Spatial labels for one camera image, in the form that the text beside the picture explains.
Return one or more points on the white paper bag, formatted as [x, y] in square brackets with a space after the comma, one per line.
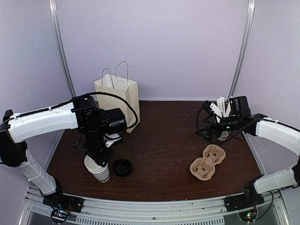
[127, 98]

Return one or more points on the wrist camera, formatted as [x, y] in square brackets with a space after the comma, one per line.
[111, 139]
[212, 109]

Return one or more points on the left aluminium frame post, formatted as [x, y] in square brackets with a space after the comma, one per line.
[62, 54]

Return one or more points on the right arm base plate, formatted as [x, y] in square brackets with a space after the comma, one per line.
[246, 207]

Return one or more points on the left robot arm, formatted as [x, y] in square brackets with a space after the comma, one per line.
[101, 128]

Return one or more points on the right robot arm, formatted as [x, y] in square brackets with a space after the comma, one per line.
[234, 117]

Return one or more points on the right aluminium frame post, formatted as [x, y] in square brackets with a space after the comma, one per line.
[244, 44]

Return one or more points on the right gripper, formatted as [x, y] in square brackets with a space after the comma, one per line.
[213, 125]

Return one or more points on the black cup lid stack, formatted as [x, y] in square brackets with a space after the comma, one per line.
[122, 167]

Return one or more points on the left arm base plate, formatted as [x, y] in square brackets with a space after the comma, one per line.
[64, 208]

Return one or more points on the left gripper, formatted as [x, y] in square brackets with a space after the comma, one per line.
[101, 159]

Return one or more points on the aluminium frame post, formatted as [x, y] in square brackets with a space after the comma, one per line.
[62, 54]
[244, 44]

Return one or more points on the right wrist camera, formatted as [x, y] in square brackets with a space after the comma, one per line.
[212, 109]

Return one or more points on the front aluminium rail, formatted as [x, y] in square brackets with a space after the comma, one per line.
[188, 212]

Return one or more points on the white wrapped stirrers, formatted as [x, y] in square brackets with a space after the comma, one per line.
[225, 108]

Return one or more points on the white paper cup stack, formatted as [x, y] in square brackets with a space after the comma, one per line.
[101, 173]

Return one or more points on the cup holding stirrers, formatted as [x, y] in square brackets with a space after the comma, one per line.
[222, 139]

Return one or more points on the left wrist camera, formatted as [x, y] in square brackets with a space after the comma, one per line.
[111, 139]

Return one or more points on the cardboard cup carrier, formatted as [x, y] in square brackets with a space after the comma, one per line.
[203, 168]

